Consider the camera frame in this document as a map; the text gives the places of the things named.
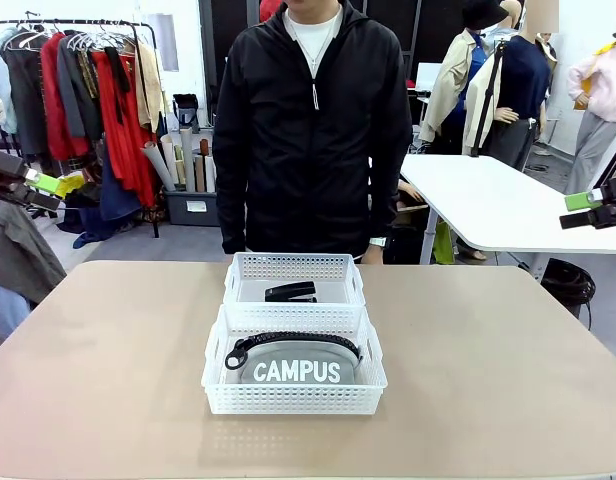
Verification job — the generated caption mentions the person's right forearm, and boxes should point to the person's right forearm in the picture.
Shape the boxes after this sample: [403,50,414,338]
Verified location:
[212,159,253,254]

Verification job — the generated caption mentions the white perforated plastic basket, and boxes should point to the white perforated plastic basket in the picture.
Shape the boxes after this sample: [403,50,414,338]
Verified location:
[222,251,367,307]
[201,301,389,416]

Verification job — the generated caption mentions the grey plastic storage bin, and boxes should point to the grey plastic storage bin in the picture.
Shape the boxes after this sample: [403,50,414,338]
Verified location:
[162,186,220,228]

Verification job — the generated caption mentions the grey CAMPUS zipper pouch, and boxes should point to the grey CAMPUS zipper pouch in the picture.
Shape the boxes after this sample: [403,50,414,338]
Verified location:
[224,329,364,385]

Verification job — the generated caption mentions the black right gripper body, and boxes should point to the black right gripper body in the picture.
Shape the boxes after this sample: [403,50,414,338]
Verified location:
[589,174,616,230]

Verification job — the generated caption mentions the brown paper roll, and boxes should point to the brown paper roll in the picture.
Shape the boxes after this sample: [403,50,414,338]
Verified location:
[194,138,211,193]

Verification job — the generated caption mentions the black bucket hat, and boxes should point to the black bucket hat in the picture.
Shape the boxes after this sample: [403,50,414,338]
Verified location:
[461,0,510,32]

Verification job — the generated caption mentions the navy blue cloth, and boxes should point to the navy blue cloth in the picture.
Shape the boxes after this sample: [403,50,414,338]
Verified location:
[99,144,142,222]

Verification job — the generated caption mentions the light blue hanging garment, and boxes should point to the light blue hanging garment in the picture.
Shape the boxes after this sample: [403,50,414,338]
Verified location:
[0,28,18,134]

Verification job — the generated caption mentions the person in black jacket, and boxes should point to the person in black jacket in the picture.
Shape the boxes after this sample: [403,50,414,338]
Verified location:
[211,0,415,265]

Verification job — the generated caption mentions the grey hanging jacket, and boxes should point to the grey hanging jacket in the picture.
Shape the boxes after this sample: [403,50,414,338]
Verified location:
[56,34,105,142]

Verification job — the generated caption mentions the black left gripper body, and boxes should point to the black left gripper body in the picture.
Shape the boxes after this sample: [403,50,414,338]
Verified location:
[0,146,32,202]

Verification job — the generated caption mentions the mannequin in navy sweater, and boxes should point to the mannequin in navy sweater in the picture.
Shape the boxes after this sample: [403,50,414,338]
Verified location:
[487,0,560,172]

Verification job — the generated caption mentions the black coiled cables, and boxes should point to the black coiled cables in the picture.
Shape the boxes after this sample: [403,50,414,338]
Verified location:
[539,257,597,307]

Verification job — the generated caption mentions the dark grey hanging coat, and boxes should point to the dark grey hanging coat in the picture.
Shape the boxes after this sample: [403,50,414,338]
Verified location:
[0,42,50,157]

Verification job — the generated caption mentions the black metal clothes rack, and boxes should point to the black metal clothes rack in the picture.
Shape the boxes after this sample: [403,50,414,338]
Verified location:
[0,18,162,239]

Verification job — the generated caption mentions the black hanging scarf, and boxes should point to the black hanging scarf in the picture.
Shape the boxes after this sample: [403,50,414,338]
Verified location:
[103,46,133,127]

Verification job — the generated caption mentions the beige hanging garment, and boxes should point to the beige hanging garment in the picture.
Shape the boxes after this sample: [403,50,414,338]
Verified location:
[132,42,167,134]

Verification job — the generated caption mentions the mannequin in beige trench coat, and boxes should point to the mannequin in beige trench coat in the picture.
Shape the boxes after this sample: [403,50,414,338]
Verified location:
[418,27,504,157]

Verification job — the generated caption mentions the mannequin in pink hoodie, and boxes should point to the mannequin in pink hoodie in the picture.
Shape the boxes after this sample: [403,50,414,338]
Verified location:
[564,22,616,197]

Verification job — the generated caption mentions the red hanging jacket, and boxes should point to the red hanging jacket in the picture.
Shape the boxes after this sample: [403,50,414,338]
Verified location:
[39,32,92,162]

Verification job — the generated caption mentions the blue jeans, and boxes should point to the blue jeans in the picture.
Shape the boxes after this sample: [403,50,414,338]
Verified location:
[0,279,32,346]

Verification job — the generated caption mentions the slanted grey paper roll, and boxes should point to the slanted grey paper roll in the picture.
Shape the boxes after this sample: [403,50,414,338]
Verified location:
[140,140,177,193]

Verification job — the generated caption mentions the black stapler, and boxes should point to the black stapler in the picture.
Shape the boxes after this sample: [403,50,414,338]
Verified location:
[264,280,320,304]

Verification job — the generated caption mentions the grey draped jacket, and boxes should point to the grey draped jacket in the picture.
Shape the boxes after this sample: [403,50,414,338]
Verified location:
[0,195,68,304]

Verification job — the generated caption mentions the green shopping bag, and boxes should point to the green shopping bag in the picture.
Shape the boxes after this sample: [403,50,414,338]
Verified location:
[432,219,457,265]

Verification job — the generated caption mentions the tall grey paper roll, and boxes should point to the tall grey paper roll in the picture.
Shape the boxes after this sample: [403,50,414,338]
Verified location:
[179,125,197,193]

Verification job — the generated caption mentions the person's left forearm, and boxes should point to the person's left forearm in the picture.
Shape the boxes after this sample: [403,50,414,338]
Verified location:
[371,159,415,242]

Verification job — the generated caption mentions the white background table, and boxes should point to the white background table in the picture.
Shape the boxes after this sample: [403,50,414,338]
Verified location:
[399,153,616,284]

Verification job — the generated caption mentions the black office chair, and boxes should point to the black office chair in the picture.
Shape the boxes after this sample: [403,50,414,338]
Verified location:
[172,93,201,134]

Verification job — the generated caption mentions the long red dress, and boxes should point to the long red dress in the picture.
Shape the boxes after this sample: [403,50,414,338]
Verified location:
[91,49,157,209]

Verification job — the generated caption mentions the yellow cloth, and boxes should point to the yellow cloth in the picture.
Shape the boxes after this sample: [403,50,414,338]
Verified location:
[57,173,87,200]

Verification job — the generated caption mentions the beige paper roll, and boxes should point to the beige paper roll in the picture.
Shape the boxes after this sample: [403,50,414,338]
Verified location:
[160,133,181,188]

